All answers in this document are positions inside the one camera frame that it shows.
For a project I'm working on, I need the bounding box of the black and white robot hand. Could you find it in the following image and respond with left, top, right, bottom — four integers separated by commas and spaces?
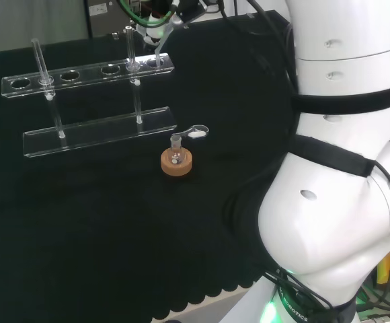
134, 11, 182, 47

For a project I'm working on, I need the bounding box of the glass weighing funnel with powder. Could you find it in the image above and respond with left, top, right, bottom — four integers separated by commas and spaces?
180, 123, 210, 140

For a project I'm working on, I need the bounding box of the clear acrylic funnel stand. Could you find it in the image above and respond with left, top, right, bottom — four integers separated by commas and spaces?
0, 27, 178, 158

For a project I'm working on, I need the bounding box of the grey metal cabinet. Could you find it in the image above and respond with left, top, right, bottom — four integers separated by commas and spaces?
83, 0, 139, 38

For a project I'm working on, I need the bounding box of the small round-bottom glass flask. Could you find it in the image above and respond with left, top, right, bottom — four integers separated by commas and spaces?
169, 133, 186, 166

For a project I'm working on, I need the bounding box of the black bench cloth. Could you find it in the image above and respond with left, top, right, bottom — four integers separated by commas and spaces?
0, 9, 300, 321

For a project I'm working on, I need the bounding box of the pale board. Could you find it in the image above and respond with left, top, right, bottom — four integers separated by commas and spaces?
220, 279, 278, 323

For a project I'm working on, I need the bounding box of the green cable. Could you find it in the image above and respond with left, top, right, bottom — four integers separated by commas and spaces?
116, 0, 176, 28

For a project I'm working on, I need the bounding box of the cork ring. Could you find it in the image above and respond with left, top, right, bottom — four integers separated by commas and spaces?
160, 147, 194, 176

